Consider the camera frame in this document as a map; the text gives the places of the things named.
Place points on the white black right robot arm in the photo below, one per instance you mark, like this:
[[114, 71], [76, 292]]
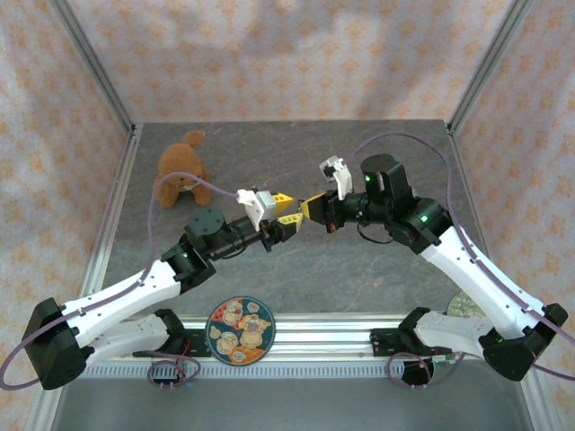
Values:
[[476, 274]]

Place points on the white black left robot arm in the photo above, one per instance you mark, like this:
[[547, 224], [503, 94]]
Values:
[[121, 296]]

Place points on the brown plush dog toy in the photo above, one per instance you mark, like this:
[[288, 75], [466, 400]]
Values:
[[177, 166]]

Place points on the round cartoon print coaster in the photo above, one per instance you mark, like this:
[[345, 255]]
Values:
[[240, 331]]

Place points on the grey metal tray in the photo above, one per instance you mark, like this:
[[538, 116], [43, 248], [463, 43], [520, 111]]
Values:
[[287, 404]]

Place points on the aluminium side rail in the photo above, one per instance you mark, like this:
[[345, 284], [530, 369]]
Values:
[[114, 202], [467, 188]]

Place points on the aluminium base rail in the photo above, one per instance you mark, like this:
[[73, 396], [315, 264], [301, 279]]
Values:
[[314, 336]]

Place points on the aluminium frame post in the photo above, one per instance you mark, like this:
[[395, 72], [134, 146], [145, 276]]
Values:
[[90, 63], [487, 63]]

